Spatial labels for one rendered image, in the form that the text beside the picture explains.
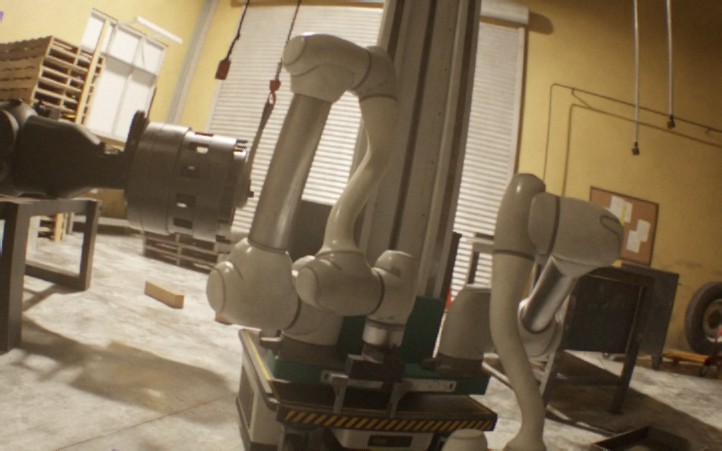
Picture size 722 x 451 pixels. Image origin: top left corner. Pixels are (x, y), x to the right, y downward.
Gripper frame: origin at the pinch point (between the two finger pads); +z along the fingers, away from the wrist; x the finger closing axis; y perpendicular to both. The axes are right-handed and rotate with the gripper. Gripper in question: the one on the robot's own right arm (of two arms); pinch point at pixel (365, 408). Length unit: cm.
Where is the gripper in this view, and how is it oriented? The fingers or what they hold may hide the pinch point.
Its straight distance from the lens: 140.5
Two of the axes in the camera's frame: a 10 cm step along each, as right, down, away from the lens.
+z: -1.9, 9.8, 0.1
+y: -2.6, -0.6, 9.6
